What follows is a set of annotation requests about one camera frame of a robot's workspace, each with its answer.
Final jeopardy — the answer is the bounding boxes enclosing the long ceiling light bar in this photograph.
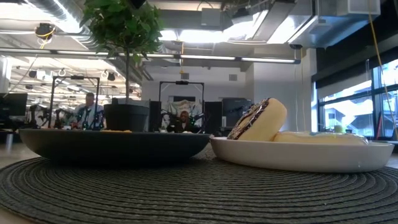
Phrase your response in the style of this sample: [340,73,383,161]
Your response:
[0,47,302,65]

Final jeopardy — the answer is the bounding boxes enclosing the white hanging cloth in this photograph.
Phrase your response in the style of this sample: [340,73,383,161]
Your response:
[163,99,203,131]

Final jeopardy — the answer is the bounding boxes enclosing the large pink iced donut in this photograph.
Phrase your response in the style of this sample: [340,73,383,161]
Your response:
[272,130,370,146]

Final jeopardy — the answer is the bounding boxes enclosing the black round plate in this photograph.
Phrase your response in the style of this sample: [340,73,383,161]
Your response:
[18,128,211,164]

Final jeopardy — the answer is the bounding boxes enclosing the black robot station frame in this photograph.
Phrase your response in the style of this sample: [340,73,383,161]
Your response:
[48,75,101,129]
[158,80,205,103]

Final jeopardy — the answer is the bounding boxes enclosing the silver ceiling duct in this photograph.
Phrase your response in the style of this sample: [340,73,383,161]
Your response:
[222,0,382,49]

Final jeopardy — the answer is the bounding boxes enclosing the black computer monitor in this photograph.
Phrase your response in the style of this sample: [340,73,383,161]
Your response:
[221,97,253,128]
[0,92,29,118]

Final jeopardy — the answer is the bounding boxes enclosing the white round plate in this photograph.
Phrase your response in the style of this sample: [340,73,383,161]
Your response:
[210,136,395,174]

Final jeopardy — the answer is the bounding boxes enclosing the round dark grey woven placemat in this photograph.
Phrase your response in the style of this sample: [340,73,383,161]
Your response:
[0,146,398,224]

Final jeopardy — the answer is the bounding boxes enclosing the person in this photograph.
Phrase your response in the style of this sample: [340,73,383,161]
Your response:
[73,92,106,131]
[172,110,196,134]

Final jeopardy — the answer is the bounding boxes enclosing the grey ceiling box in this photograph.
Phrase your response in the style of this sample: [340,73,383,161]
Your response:
[200,7,221,27]

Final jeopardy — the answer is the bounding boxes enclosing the black round ceiling fixture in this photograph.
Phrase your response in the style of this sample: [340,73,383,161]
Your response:
[35,22,57,40]

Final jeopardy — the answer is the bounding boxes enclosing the large chocolate iced donut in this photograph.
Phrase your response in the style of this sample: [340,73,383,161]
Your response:
[226,97,288,142]

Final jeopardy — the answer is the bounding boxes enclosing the green leafy artificial plant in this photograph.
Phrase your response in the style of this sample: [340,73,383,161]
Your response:
[79,0,164,105]

